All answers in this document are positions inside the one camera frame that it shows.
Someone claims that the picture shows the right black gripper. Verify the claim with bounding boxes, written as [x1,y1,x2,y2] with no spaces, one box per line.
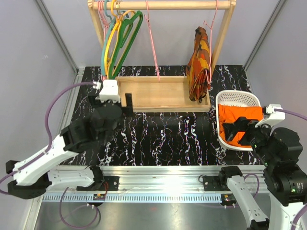
[223,115,277,166]

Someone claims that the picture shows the pink wire hanger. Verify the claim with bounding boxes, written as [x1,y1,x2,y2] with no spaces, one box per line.
[145,0,160,82]
[203,0,219,85]

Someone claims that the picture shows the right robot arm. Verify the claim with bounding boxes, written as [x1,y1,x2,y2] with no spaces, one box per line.
[217,117,307,230]

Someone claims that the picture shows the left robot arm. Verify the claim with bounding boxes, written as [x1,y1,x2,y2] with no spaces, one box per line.
[6,93,133,199]

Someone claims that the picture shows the yellow plastic hanger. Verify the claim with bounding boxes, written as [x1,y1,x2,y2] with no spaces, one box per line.
[108,0,136,66]

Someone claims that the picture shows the camouflage orange trousers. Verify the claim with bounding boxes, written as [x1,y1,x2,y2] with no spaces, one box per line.
[186,26,210,103]

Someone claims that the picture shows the green plastic hanger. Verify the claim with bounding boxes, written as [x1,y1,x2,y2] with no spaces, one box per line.
[107,11,143,80]

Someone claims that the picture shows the teal plastic hanger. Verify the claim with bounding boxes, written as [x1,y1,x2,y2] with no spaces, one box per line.
[101,0,117,81]

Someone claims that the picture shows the white plastic basket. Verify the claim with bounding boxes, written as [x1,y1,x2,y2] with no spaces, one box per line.
[215,90,261,151]

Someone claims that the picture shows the wooden clothes rack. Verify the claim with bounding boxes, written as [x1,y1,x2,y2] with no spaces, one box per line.
[88,0,236,112]

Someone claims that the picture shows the black marble mat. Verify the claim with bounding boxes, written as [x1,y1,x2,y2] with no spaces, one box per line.
[64,65,259,166]

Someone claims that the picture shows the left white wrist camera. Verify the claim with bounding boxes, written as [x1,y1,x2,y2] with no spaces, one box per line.
[93,80,121,103]

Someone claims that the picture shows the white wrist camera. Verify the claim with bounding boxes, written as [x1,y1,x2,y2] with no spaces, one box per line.
[93,80,121,103]
[255,104,285,127]

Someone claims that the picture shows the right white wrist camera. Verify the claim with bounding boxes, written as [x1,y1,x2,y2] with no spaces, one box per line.
[255,104,285,127]

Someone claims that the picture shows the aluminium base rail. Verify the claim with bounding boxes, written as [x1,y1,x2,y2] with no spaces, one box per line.
[32,164,291,204]

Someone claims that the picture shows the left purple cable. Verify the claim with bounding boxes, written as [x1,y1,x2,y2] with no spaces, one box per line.
[0,81,96,195]

